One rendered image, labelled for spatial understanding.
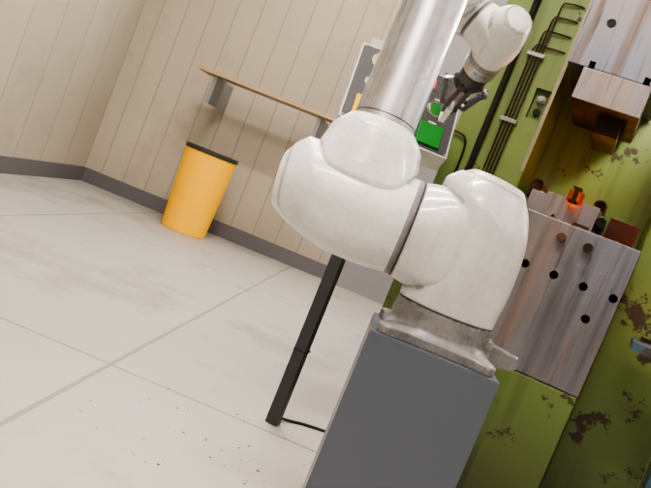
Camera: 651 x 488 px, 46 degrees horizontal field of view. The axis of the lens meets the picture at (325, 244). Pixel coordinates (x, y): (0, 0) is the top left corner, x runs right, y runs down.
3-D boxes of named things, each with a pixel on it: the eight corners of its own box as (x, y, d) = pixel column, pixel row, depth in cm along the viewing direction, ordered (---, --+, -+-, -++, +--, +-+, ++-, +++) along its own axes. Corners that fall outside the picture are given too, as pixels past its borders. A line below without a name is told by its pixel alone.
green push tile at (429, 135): (439, 149, 220) (444, 128, 222) (415, 139, 219) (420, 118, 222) (436, 152, 221) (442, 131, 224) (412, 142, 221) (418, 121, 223)
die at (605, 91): (638, 118, 218) (652, 87, 217) (571, 96, 224) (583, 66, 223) (630, 143, 258) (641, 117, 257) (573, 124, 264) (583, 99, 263)
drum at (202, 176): (214, 239, 607) (243, 163, 602) (201, 242, 566) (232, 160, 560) (166, 220, 610) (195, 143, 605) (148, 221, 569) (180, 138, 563)
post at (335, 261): (275, 426, 238) (405, 103, 230) (263, 421, 240) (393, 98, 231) (279, 424, 242) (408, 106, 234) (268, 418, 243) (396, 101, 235)
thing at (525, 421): (512, 547, 218) (577, 398, 214) (392, 484, 230) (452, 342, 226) (526, 495, 271) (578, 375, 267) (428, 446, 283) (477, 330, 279)
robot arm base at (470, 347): (519, 390, 109) (535, 354, 108) (375, 330, 110) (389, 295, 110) (502, 364, 127) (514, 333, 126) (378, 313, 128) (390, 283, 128)
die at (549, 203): (589, 233, 221) (602, 205, 220) (524, 208, 227) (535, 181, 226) (588, 240, 260) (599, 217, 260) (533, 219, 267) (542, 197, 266)
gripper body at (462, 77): (459, 74, 189) (445, 94, 198) (490, 87, 190) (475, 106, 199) (466, 51, 192) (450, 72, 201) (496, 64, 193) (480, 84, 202)
